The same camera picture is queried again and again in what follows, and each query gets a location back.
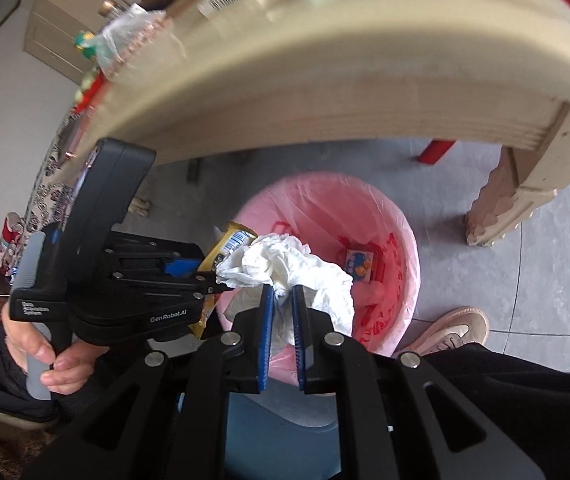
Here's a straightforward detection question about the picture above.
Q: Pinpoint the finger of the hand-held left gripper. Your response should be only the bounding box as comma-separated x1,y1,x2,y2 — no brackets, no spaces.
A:
112,273,236,307
109,239,205,278

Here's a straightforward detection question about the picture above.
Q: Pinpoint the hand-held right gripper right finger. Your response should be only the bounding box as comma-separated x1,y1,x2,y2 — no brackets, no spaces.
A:
292,285,530,480

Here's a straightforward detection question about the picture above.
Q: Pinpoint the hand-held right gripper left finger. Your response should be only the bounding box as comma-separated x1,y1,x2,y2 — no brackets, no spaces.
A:
22,285,274,480

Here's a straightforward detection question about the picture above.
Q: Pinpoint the yellow snack wrapper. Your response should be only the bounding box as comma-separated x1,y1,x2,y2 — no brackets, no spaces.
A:
187,220,260,341

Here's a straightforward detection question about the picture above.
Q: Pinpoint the white tissue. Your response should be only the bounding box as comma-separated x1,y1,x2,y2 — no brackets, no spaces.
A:
215,232,357,356

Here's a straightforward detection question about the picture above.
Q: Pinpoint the blue white medicine box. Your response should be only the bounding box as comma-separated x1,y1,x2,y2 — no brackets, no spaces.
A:
345,249,377,282

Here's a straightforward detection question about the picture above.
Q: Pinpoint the pink lined trash bin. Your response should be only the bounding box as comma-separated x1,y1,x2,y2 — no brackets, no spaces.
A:
214,170,422,386

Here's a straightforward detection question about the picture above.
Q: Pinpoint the person's left forearm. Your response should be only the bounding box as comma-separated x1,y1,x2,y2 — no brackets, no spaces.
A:
0,321,63,423

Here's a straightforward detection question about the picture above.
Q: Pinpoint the person's left hand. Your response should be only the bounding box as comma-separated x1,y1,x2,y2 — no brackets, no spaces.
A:
1,305,98,397

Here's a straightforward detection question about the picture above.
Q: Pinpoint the purple floral patterned blanket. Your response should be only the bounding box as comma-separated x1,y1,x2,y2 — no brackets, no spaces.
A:
24,107,91,266

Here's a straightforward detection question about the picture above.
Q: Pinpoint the red plastic tray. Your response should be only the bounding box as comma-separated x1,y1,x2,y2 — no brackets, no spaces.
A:
71,67,108,113

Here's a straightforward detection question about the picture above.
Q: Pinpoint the red white patterned object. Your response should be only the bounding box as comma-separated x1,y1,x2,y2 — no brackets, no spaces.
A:
0,211,27,273

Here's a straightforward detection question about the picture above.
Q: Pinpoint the green cartoon water bottle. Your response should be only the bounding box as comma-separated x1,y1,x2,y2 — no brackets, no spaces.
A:
74,30,101,61

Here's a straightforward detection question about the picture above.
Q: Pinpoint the clear bag of peanuts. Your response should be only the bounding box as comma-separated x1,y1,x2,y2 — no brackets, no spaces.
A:
96,2,175,81

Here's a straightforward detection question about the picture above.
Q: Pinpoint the person's right pink shoe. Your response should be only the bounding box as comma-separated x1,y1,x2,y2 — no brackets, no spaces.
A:
399,306,492,358

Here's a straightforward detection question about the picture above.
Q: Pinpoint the cream wooden cabinet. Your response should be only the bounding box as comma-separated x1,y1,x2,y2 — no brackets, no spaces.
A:
24,0,133,86

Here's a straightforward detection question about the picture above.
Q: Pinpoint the red plastic stool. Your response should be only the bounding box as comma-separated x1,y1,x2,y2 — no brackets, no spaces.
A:
416,138,460,166

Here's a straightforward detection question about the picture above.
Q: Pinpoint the person's right leg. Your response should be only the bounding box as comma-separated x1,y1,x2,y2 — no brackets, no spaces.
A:
415,342,570,480

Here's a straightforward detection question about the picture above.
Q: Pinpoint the cream wooden coffee table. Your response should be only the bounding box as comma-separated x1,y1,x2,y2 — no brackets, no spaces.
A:
68,0,570,248

